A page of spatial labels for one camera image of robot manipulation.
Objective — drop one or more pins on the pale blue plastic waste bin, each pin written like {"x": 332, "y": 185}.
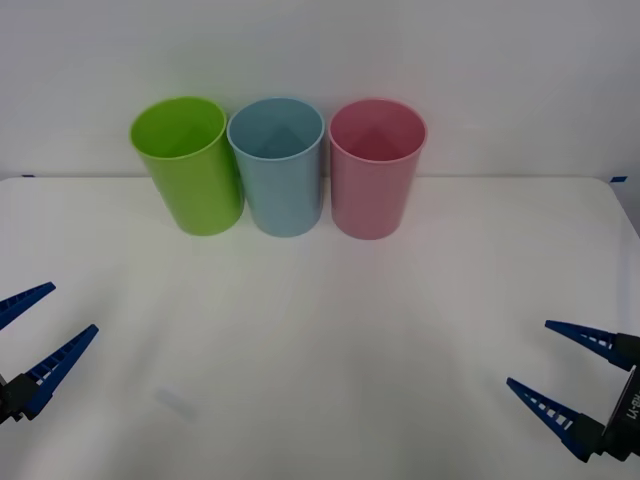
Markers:
{"x": 285, "y": 200}

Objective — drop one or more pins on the pink plastic waste bin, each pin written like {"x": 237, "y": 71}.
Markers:
{"x": 370, "y": 200}

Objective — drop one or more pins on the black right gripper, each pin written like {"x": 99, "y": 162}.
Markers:
{"x": 620, "y": 448}

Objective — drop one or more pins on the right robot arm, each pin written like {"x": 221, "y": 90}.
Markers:
{"x": 627, "y": 400}

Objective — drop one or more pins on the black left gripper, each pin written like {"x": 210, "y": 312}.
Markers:
{"x": 7, "y": 405}

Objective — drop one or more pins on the green plastic waste bin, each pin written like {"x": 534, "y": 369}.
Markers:
{"x": 200, "y": 190}

